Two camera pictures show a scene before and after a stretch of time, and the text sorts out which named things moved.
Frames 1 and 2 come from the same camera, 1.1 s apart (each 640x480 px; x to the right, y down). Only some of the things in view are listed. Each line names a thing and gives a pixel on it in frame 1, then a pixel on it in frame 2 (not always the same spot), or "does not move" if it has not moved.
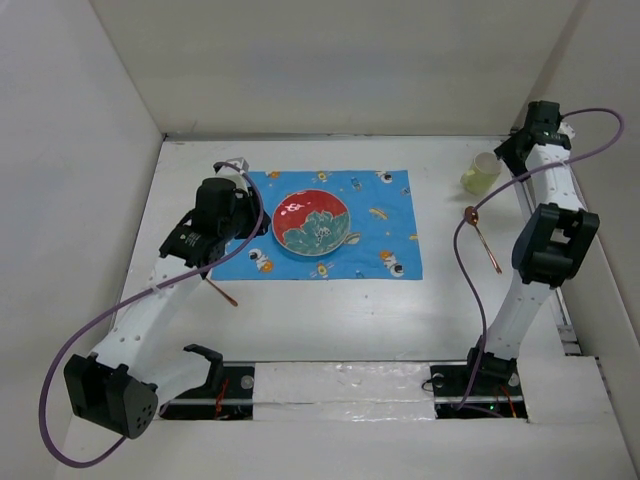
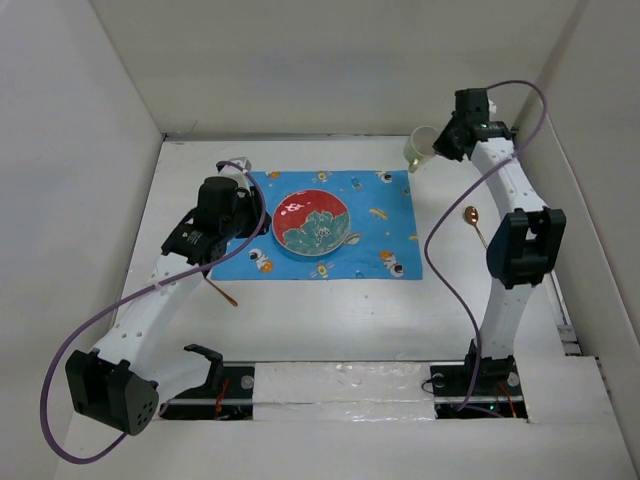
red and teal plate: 310,222 does not move
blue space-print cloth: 330,225 does not move
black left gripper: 247,198 does not move
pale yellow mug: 483,174 to 418,146
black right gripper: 507,150 to 443,147
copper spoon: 471,216 does not move
